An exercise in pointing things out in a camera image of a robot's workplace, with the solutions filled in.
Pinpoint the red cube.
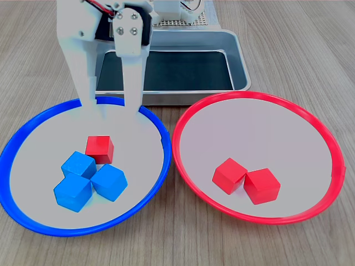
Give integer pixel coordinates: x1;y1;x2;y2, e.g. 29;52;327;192
85;135;115;165
212;157;249;196
244;167;281;206

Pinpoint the black tray mat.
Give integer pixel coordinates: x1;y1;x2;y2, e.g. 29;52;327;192
95;50;234;92

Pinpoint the blue-rimmed white plate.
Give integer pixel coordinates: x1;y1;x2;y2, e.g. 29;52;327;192
0;95;172;238

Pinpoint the blue cube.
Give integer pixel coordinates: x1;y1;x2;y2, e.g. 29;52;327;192
90;163;129;202
60;151;98;180
53;173;93;213

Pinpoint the steel tray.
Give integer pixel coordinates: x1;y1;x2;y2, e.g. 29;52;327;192
94;29;252;106

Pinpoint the red-rimmed white plate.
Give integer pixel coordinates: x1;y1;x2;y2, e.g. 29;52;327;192
171;90;347;226

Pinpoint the red black gripper cable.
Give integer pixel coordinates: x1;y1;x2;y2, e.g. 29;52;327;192
81;0;116;18

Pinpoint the pale perforated base plate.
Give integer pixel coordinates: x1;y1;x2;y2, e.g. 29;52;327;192
151;0;221;30

